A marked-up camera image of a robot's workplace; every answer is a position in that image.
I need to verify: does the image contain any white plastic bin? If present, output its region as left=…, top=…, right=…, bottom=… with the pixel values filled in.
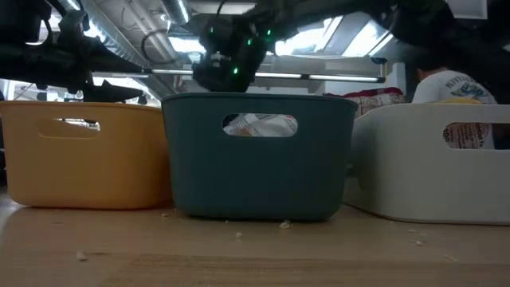
left=343, top=102, right=510, bottom=226

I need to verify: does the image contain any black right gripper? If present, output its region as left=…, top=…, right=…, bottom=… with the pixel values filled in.
left=191, top=15, right=269, bottom=94

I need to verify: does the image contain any teal plastic bin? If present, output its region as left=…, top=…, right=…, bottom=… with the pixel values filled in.
left=161, top=92, right=359, bottom=222

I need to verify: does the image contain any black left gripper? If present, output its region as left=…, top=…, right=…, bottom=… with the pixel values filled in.
left=47, top=10, right=153, bottom=104

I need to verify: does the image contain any yellow plastic bin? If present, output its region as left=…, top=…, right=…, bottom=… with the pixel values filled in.
left=0, top=100, right=173, bottom=210

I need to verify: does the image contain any red Maruchan noodle pack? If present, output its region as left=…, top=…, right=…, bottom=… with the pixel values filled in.
left=442, top=122, right=493, bottom=150
left=323, top=86, right=406, bottom=118

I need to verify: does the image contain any person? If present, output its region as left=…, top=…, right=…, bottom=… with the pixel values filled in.
left=410, top=55, right=498, bottom=105

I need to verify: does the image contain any long horizontal metal rail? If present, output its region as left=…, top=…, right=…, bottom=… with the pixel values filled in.
left=91, top=67, right=386, bottom=84

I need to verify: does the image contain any orange Maruchan noodle pack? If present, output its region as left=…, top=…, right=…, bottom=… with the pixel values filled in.
left=222, top=113, right=299, bottom=138

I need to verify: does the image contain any silver ventilation duct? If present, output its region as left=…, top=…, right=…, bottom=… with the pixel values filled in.
left=159, top=0, right=193, bottom=26
left=77, top=0, right=179, bottom=99

